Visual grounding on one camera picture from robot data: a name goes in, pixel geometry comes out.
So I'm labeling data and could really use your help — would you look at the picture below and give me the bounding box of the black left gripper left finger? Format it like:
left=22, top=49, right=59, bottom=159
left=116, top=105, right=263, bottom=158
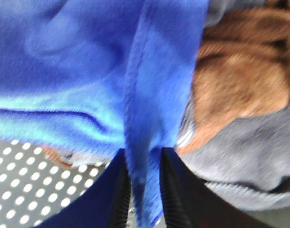
left=37, top=149, right=131, bottom=228

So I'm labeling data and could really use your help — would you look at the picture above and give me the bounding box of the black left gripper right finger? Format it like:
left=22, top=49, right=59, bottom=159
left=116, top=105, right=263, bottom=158
left=160, top=148, right=267, bottom=228

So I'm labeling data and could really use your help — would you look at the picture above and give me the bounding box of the blue towel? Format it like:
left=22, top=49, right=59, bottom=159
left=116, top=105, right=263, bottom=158
left=0, top=0, right=209, bottom=228

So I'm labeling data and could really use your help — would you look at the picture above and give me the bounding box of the grey towel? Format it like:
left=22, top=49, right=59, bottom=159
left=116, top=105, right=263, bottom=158
left=176, top=0, right=290, bottom=211

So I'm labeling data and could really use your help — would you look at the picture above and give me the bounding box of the brown towel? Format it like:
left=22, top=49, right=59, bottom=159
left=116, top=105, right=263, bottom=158
left=178, top=0, right=290, bottom=154

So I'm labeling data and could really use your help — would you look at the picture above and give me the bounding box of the grey perforated laundry basket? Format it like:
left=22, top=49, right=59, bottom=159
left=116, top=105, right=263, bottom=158
left=0, top=140, right=141, bottom=228

